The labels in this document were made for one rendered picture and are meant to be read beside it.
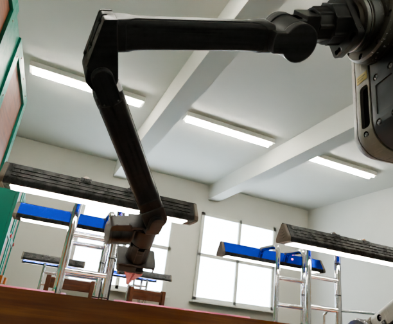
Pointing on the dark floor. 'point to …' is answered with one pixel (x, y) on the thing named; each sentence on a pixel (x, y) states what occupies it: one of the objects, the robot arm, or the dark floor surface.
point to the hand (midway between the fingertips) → (128, 280)
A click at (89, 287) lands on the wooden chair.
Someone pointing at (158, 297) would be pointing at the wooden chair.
